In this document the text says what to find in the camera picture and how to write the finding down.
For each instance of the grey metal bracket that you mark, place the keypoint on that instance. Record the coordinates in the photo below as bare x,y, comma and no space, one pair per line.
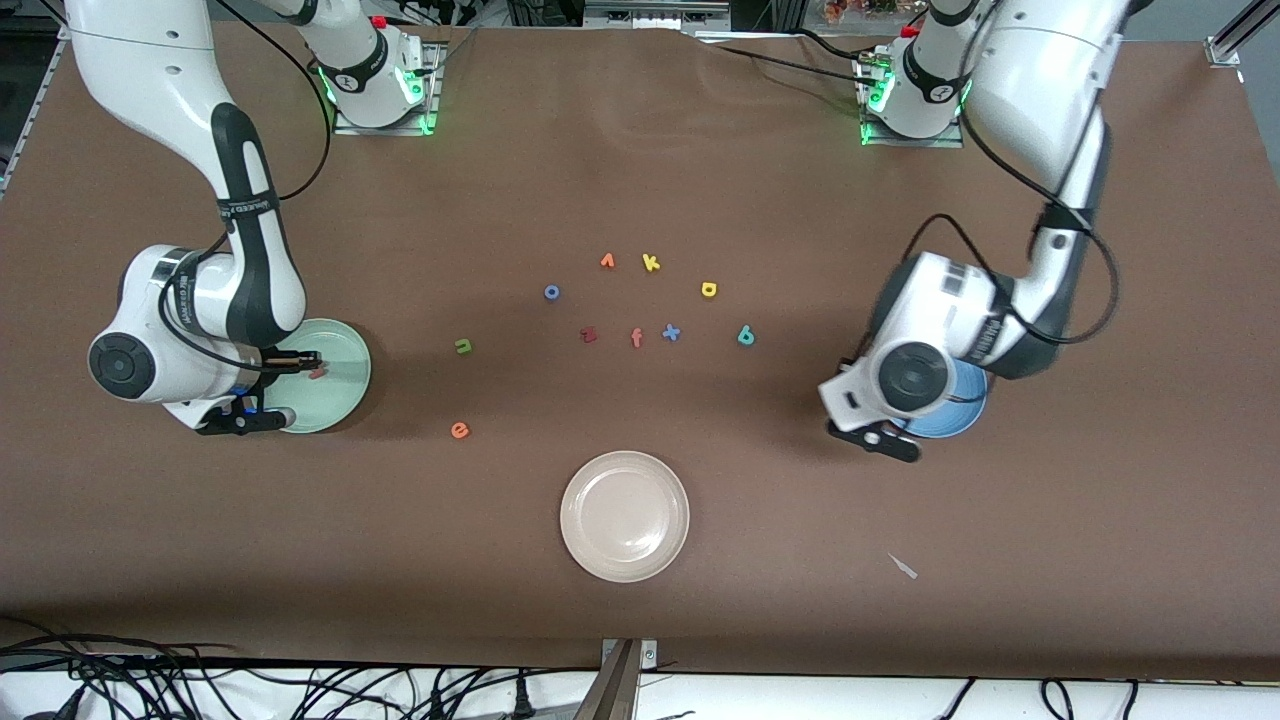
620,690

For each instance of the brown table cover sheet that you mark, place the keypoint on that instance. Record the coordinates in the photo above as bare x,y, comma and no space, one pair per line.
560,180

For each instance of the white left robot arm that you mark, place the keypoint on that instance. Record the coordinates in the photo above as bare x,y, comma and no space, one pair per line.
1040,90

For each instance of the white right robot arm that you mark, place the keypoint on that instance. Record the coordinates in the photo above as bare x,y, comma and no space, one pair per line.
150,60

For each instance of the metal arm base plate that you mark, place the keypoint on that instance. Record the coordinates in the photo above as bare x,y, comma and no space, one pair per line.
434,90
900,143

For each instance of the green plate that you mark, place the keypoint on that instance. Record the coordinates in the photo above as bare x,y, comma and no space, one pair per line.
340,400

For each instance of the grey metal box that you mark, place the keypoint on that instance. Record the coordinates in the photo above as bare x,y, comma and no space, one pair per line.
650,15

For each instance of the beige plate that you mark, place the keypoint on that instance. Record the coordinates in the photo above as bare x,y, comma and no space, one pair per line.
625,520

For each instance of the small grey paper scrap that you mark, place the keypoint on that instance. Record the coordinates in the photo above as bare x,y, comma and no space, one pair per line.
903,567

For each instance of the blue plate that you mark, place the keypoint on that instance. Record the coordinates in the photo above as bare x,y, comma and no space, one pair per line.
960,415

